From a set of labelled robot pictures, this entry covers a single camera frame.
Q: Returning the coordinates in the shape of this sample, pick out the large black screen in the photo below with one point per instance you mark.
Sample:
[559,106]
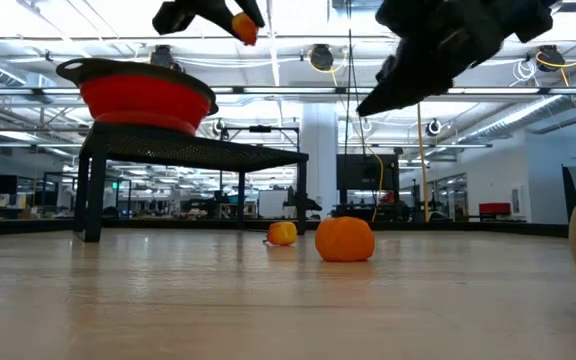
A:
[365,172]

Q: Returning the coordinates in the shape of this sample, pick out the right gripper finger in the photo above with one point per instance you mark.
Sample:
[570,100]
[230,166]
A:
[428,92]
[413,77]

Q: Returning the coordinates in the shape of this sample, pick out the white building column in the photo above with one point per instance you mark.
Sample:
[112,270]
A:
[319,160]

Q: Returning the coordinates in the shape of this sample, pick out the red storage bin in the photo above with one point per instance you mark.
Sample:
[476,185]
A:
[494,209]

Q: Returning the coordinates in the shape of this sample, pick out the orange toy tangerine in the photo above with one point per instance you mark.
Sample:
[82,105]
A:
[344,240]

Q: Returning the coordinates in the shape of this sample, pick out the small orange-yellow toy pear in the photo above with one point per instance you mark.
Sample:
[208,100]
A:
[244,29]
[282,234]

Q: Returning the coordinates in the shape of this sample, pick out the red collapsible colander grey rim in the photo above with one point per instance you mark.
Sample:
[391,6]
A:
[143,100]

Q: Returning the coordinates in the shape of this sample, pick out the black perforated metal rack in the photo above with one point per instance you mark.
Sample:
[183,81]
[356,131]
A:
[193,150]

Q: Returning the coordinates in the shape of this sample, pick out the black aluminium table frame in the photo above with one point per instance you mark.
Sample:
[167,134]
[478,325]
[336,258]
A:
[418,226]

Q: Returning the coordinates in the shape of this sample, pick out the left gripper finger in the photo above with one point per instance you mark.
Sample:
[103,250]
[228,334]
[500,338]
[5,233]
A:
[250,12]
[203,15]

